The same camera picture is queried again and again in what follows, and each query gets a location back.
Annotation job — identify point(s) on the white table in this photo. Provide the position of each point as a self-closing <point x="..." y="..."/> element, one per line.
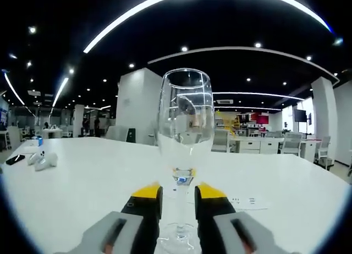
<point x="96" y="182"/>

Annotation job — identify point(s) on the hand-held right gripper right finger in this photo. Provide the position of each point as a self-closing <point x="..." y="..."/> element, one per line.
<point x="220" y="232"/>

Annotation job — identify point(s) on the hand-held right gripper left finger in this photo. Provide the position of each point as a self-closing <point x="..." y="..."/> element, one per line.
<point x="123" y="232"/>

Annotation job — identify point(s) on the black monitor on stand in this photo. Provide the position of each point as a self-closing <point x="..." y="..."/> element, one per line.
<point x="300" y="115"/>

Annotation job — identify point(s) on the white paper sheet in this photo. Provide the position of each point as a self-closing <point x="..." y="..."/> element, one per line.
<point x="247" y="206"/>

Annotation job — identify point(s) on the white handheld controller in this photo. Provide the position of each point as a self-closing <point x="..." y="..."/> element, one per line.
<point x="34" y="158"/>
<point x="45" y="163"/>

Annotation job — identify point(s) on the blue and white carton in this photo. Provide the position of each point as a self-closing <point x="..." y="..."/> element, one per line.
<point x="40" y="141"/>

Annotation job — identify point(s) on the ceiling air conditioner vent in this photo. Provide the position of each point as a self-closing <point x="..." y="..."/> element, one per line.
<point x="224" y="101"/>

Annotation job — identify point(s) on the black phone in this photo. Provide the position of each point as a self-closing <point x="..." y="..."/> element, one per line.
<point x="15" y="159"/>

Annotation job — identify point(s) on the clear stemmed glass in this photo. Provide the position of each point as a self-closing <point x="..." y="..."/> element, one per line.
<point x="187" y="144"/>

